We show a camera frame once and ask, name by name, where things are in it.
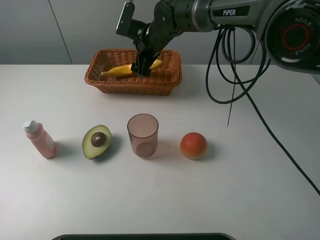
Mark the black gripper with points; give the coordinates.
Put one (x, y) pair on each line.
(155, 37)

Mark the yellow plastic banana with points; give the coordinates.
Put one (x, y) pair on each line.
(125, 70)

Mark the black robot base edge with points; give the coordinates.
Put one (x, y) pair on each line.
(154, 236)

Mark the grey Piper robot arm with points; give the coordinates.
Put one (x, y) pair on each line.
(288, 29)

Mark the brown wicker basket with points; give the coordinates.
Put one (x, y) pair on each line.
(162, 80)

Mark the translucent pink plastic cup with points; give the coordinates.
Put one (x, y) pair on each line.
(143, 134)

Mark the halved avocado with pit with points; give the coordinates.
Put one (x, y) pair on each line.
(96, 141)

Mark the red orange peach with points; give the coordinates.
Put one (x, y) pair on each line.
(193, 146)

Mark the pink bottle white cap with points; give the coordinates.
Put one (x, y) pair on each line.
(42, 141)

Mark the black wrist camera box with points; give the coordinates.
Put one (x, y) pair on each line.
(127, 26)

